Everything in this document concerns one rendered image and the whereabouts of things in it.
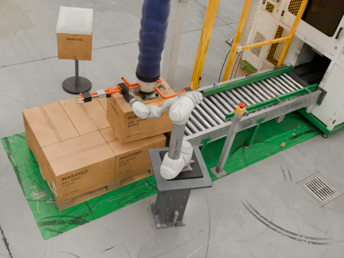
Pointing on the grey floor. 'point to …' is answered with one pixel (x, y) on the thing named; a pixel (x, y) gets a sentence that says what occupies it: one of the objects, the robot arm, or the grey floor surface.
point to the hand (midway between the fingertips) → (122, 88)
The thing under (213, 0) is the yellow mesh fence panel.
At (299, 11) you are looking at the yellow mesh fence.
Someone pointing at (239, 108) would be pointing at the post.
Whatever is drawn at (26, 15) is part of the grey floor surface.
